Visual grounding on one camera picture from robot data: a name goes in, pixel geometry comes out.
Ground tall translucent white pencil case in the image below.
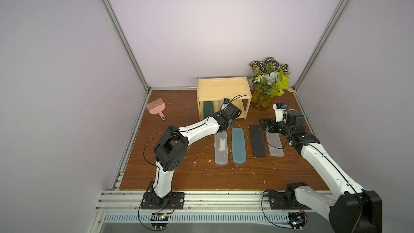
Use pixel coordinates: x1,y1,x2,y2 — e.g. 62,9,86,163
266,132,284,157

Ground black pencil case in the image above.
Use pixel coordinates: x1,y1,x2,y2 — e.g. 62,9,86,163
249,125,266,157

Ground rounded translucent pencil case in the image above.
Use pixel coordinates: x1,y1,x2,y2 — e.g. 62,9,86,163
214,131,229,165

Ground teal pencil case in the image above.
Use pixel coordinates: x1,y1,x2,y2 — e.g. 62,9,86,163
231,128,246,164

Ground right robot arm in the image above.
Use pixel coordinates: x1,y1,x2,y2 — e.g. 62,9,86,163
259,109,383,233

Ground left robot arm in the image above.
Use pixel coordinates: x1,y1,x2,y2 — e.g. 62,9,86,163
146,103,242,206

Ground dark green pencil case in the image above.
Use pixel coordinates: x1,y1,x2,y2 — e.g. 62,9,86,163
202,101,214,119

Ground wooden two-tier shelf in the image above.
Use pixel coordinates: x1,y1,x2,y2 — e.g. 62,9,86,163
197,76,252,120

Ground amber vase with plants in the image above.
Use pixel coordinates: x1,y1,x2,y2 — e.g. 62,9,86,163
250,57,296,111

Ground pink hand brush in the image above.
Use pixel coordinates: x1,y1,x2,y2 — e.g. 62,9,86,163
146,98,166,120

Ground right connector board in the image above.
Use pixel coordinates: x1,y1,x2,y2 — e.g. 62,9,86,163
287,211,307,231

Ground connector board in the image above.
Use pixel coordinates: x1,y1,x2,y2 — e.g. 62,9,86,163
150,213,170,231
287,211,307,231

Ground left connector board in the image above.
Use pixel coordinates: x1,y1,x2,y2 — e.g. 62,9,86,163
150,213,170,231

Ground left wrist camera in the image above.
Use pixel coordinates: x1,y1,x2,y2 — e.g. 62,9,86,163
220,98,230,110

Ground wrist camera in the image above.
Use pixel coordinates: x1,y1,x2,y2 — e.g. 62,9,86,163
220,98,230,110
273,102,287,123

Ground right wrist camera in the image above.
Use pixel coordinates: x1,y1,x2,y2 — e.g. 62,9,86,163
273,102,287,123

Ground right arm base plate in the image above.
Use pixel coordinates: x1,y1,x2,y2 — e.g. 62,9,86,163
265,191,310,210

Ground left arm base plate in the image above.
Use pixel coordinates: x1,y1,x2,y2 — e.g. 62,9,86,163
141,191,185,210

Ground aluminium front rail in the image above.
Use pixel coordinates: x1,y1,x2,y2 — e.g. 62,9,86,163
95,190,361,213

